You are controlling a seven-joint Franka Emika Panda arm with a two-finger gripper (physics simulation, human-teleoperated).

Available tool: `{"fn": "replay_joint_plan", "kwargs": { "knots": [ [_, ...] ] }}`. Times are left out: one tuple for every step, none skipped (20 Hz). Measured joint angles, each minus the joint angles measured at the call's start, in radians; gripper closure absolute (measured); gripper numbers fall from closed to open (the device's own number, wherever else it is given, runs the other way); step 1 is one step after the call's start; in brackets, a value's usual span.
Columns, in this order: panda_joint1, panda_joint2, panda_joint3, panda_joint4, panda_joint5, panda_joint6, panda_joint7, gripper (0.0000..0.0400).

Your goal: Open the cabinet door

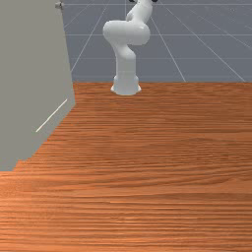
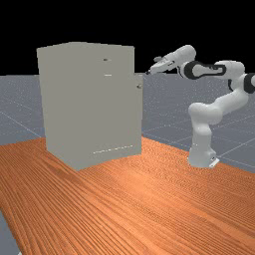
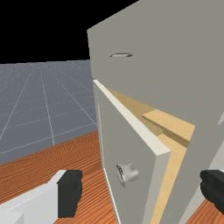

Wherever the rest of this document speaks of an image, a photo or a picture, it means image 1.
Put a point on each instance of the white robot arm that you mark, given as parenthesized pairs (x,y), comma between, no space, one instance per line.
(125,69)

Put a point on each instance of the pale grey cabinet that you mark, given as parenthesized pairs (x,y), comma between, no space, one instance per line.
(31,82)

